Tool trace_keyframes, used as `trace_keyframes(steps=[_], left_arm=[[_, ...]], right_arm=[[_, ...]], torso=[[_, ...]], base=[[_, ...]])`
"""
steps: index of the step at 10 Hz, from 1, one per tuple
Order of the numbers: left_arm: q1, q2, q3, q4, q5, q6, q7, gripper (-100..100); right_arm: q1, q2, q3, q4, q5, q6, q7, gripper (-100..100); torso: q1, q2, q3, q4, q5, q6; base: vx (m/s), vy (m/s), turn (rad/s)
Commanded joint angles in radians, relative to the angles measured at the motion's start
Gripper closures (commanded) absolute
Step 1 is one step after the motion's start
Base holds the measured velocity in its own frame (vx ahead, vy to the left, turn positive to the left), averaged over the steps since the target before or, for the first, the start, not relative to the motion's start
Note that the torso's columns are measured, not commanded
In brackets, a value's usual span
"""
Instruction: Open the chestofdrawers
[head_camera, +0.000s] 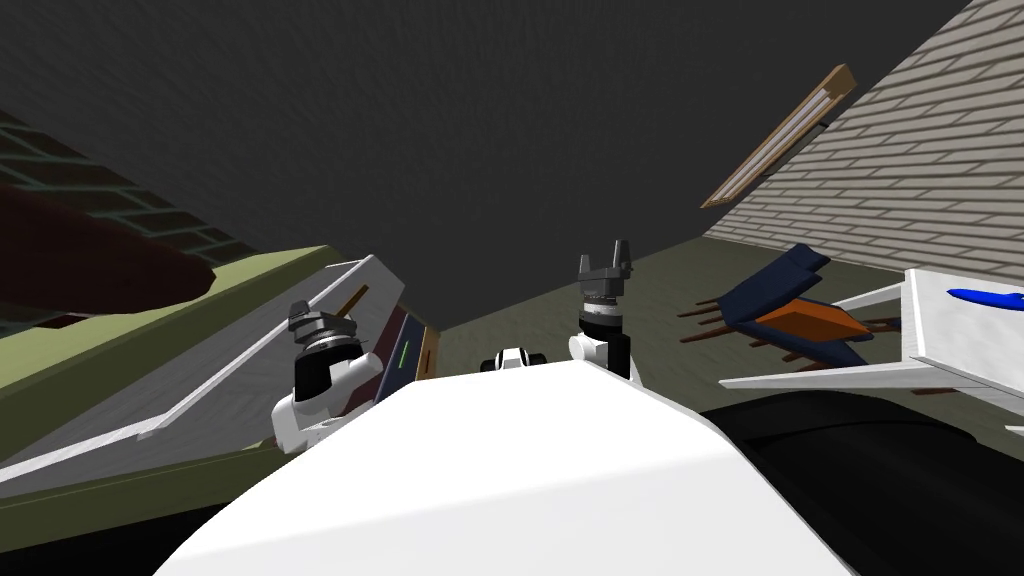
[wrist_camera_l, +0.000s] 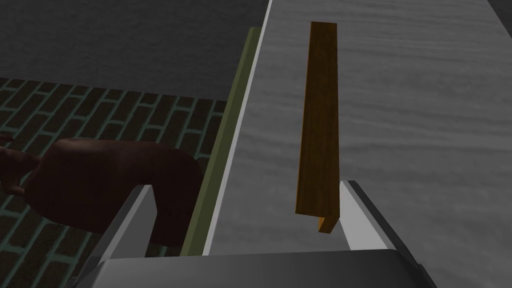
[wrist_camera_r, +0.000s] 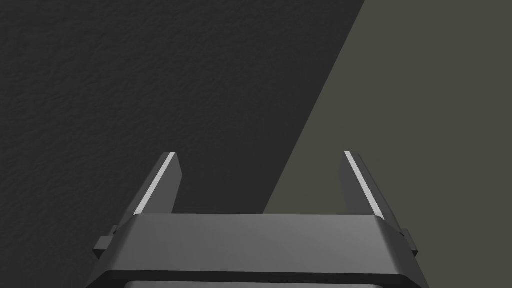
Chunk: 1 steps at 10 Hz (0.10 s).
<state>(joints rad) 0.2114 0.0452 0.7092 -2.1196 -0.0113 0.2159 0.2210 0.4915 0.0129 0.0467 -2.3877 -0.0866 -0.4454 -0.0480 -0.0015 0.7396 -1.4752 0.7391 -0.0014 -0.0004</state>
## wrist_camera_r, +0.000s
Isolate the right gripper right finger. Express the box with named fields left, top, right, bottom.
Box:
left=338, top=151, right=402, bottom=233

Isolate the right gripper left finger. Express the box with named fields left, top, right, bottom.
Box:
left=119, top=151, right=183, bottom=229

